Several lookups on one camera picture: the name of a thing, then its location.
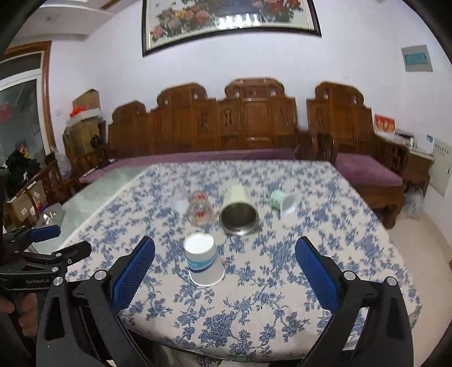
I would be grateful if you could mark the white paper cup blue band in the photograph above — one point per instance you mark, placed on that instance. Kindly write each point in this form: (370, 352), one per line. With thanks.
(203, 259)

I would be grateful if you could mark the clear glass with red print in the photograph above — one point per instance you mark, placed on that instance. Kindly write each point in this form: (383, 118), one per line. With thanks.
(199, 211)

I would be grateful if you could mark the wooden door frame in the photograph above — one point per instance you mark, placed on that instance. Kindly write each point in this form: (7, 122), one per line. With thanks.
(46, 98)

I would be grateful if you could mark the framed flower painting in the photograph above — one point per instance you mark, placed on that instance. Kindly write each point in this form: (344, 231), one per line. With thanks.
(226, 21)

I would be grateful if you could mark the large brown cardboard box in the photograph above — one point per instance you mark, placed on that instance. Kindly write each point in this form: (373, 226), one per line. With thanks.
(80, 136)

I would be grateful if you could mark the clear plastic bag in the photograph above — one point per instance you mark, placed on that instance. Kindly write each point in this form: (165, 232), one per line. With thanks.
(413, 204)

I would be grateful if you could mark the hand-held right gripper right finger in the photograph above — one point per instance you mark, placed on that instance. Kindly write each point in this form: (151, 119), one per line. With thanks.
(316, 275)

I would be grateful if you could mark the blue floral tablecloth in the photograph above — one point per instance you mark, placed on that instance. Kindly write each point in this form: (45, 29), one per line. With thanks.
(275, 254)

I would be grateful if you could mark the red desk calendar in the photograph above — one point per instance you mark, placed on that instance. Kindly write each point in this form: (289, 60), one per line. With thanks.
(385, 123)

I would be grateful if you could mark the long purple seat cushion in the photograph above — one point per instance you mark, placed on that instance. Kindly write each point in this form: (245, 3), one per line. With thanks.
(197, 155)

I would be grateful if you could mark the grey wall panel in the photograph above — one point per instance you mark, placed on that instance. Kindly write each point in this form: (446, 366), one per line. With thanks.
(416, 58)

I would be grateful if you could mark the wooden side cabinet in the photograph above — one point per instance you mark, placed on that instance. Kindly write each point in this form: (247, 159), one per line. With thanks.
(413, 162)

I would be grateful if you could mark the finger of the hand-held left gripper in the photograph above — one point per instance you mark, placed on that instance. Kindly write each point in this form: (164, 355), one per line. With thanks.
(46, 233)
(72, 253)

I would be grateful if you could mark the carved wooden sofa bench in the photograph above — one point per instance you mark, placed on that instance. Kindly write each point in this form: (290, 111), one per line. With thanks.
(226, 120)

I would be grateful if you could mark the carved wooden armchair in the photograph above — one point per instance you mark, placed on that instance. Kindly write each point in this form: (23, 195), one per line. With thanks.
(339, 120)

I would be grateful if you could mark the translucent white plastic cup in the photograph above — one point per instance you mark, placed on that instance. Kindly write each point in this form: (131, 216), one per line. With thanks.
(180, 202)

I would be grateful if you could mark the small brown cardboard box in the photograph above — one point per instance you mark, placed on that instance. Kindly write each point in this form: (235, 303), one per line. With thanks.
(86, 100)

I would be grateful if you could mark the open cardboard box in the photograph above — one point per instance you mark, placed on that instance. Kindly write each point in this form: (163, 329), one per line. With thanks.
(24, 206)

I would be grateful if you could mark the white wall box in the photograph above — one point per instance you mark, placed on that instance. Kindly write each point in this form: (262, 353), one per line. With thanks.
(440, 166)

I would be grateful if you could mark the wooden chair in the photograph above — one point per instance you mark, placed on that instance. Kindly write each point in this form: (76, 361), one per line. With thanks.
(53, 178)

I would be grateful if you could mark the black clothing pile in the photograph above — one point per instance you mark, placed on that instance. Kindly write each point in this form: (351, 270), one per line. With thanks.
(19, 164)

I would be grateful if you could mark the person's left hand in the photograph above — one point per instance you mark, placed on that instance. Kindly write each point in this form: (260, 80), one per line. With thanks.
(26, 312)

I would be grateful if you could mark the cream cup with metal inside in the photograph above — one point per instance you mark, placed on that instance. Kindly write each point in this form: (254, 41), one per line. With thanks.
(238, 213)

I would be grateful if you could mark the purple armchair cushion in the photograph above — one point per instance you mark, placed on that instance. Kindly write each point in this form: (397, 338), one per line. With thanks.
(367, 169)

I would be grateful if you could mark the green plastic cup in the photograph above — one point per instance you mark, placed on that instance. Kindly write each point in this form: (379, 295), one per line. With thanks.
(284, 202)

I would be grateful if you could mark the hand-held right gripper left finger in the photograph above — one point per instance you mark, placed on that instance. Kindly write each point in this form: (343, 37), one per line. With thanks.
(136, 271)

